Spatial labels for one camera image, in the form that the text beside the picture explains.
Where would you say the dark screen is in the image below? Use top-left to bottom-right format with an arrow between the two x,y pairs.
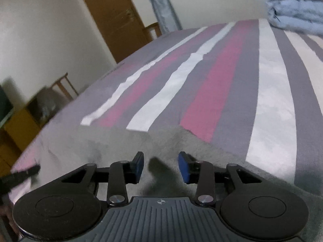
0,84 -> 15,128

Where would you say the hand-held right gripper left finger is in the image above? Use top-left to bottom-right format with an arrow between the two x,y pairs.
61,152 -> 145,206

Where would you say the folded light blue duvet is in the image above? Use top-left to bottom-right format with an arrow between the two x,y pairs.
265,0 -> 323,36

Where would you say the striped bed sheet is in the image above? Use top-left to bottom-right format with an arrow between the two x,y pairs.
10,18 -> 323,194

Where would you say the grey curtain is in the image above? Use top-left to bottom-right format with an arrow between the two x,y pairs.
136,0 -> 182,35

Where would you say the wooden chair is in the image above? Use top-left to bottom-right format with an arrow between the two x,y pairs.
142,22 -> 162,42
49,72 -> 79,105

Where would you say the wooden door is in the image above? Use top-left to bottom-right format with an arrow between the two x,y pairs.
75,0 -> 153,64

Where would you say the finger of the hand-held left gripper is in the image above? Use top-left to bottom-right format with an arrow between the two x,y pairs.
9,165 -> 41,180

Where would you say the yellow wooden cabinet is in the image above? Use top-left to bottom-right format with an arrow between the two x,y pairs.
0,87 -> 57,175

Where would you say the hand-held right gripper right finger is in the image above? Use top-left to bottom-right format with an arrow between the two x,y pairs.
178,151 -> 263,206

